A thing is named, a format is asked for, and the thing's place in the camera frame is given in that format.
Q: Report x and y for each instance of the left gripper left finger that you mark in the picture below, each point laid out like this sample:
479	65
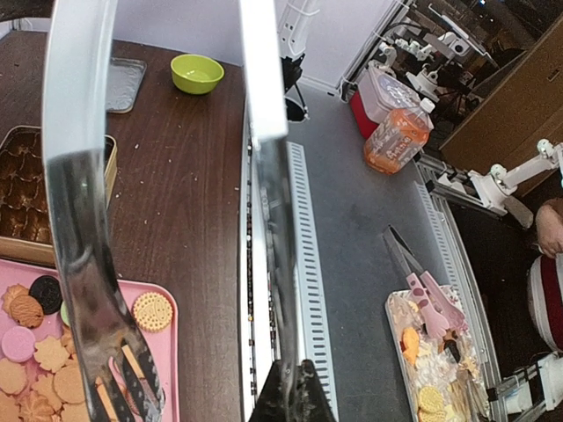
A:
275	399

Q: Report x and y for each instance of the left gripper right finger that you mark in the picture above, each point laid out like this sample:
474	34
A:
311	403

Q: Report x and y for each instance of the gold cookie tin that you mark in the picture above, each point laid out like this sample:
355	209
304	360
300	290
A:
25	232

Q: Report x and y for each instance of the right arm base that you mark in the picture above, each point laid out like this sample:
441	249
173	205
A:
296	108

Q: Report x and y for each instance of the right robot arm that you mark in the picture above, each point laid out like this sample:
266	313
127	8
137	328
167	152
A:
293	30

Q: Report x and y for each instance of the round embossed cookie bottom right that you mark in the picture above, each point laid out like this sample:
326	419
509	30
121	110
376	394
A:
152	312

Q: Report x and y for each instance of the pink tongs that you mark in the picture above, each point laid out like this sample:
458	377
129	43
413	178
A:
438	312

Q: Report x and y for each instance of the green round cookie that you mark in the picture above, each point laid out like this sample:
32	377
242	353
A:
64	314

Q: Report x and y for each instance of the black sandwich cookie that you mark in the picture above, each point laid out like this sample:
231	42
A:
46	291

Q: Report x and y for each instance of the pink round cookie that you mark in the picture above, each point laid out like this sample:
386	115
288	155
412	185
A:
17	344

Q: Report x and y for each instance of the swirl butter cookie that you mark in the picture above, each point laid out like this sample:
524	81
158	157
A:
27	311

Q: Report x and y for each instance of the orange drink bottle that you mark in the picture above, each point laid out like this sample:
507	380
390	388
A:
401	135

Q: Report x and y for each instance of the red white cooler box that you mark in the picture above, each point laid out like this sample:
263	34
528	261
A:
377	94

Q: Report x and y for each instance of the green bowl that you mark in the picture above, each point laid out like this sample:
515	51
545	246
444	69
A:
196	74

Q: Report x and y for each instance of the silver tin lid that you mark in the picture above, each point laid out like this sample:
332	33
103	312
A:
125	77

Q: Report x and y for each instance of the aluminium front rail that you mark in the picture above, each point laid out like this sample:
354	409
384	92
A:
282	312

